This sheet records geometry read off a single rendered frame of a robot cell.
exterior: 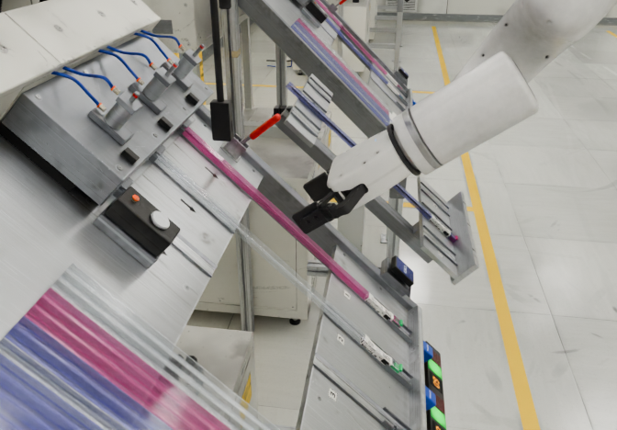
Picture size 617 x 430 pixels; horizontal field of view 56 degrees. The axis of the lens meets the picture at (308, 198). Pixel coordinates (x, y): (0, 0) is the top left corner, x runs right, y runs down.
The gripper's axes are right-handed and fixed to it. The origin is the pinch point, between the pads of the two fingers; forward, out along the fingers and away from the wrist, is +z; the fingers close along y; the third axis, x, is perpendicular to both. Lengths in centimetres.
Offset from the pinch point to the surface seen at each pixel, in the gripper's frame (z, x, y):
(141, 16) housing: 8.8, -33.9, -13.9
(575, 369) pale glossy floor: -2, 128, -91
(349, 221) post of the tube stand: 14, 23, -46
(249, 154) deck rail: 11.1, -7.0, -18.9
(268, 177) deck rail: 10.9, -1.8, -18.9
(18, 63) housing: 8.8, -34.3, 16.6
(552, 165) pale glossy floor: -27, 146, -270
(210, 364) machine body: 40.3, 20.7, -10.4
